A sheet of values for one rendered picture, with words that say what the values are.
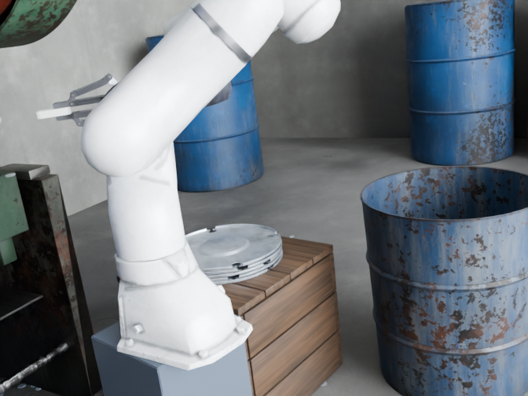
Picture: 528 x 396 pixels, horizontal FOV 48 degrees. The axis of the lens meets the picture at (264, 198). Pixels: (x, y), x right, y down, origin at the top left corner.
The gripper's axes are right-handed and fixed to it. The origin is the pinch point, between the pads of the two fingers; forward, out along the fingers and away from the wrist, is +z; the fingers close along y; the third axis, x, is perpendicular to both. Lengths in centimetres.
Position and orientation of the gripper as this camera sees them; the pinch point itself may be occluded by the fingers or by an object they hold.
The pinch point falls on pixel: (53, 111)
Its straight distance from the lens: 137.0
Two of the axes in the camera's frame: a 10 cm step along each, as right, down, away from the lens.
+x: 3.0, 2.8, -9.1
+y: -1.1, -9.4, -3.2
